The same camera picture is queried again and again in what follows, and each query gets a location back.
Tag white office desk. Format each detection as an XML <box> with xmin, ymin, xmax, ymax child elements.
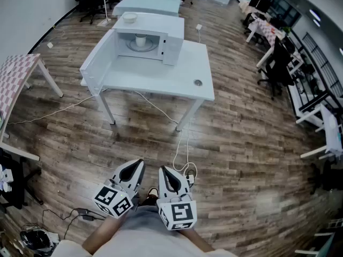
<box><xmin>256</xmin><ymin>35</ymin><xmax>306</xmax><ymax>72</ymax></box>

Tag white bar frame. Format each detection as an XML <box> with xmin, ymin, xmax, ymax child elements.
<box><xmin>0</xmin><ymin>140</ymin><xmax>41</xmax><ymax>162</ymax></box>

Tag black power adapter with cable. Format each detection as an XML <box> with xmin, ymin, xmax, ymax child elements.
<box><xmin>42</xmin><ymin>207</ymin><xmax>107</xmax><ymax>240</ymax></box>

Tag white device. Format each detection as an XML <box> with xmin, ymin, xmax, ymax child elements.
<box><xmin>0</xmin><ymin>164</ymin><xmax>14</xmax><ymax>192</ymax></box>

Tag black railing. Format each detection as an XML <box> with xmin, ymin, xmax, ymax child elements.
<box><xmin>290</xmin><ymin>32</ymin><xmax>343</xmax><ymax>117</ymax></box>

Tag person's grey shirt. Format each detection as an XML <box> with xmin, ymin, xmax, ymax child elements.
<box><xmin>122</xmin><ymin>205</ymin><xmax>172</xmax><ymax>237</ymax></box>

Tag long white table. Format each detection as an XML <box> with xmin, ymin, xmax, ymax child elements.
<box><xmin>112</xmin><ymin>0</ymin><xmax>184</xmax><ymax>17</ymax></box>

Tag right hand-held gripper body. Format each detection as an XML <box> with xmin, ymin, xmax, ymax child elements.
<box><xmin>156</xmin><ymin>193</ymin><xmax>198</xmax><ymax>231</ymax></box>

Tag white bowl of rice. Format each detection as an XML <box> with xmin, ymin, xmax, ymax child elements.
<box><xmin>122</xmin><ymin>12</ymin><xmax>138</xmax><ymax>24</ymax></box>

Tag white microwave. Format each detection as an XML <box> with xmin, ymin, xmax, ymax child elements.
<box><xmin>79</xmin><ymin>11</ymin><xmax>185</xmax><ymax>96</ymax></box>

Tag person's right forearm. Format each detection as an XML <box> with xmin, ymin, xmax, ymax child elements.
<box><xmin>178</xmin><ymin>225</ymin><xmax>215</xmax><ymax>253</ymax></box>

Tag long white floor cable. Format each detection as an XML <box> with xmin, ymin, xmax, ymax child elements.
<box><xmin>7</xmin><ymin>95</ymin><xmax>96</xmax><ymax>125</ymax></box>

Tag glass turntable plate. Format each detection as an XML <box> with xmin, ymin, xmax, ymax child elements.
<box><xmin>125</xmin><ymin>37</ymin><xmax>156</xmax><ymax>52</ymax></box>

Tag white floor stand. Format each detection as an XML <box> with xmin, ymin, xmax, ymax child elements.
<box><xmin>96</xmin><ymin>0</ymin><xmax>112</xmax><ymax>26</ymax></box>

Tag black cart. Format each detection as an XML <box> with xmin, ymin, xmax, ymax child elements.
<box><xmin>0</xmin><ymin>146</ymin><xmax>43</xmax><ymax>211</ymax></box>

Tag person's cream top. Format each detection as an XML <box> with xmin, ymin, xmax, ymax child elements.
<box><xmin>50</xmin><ymin>225</ymin><xmax>238</xmax><ymax>257</ymax></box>

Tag person's black trousers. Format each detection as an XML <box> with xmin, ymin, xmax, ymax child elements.
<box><xmin>139</xmin><ymin>195</ymin><xmax>159</xmax><ymax>208</ymax></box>

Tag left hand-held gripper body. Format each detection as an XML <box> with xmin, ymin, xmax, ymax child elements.
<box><xmin>92</xmin><ymin>179</ymin><xmax>140</xmax><ymax>220</ymax></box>

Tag black bin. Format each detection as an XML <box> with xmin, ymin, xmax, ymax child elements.
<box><xmin>20</xmin><ymin>223</ymin><xmax>60</xmax><ymax>257</ymax></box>

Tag pink checkered table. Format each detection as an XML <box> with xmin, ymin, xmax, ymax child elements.
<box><xmin>0</xmin><ymin>53</ymin><xmax>64</xmax><ymax>140</ymax></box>

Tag person's left forearm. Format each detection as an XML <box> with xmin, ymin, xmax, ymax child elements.
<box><xmin>81</xmin><ymin>215</ymin><xmax>126</xmax><ymax>255</ymax></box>

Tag white power strip cable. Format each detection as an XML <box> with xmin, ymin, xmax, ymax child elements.
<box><xmin>133</xmin><ymin>89</ymin><xmax>198</xmax><ymax>178</ymax></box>

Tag white power strip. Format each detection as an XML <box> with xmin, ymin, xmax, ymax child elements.
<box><xmin>184</xmin><ymin>170</ymin><xmax>196</xmax><ymax>187</ymax></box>

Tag red checkered table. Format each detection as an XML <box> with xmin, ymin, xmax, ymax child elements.
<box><xmin>245</xmin><ymin>17</ymin><xmax>285</xmax><ymax>47</ymax></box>

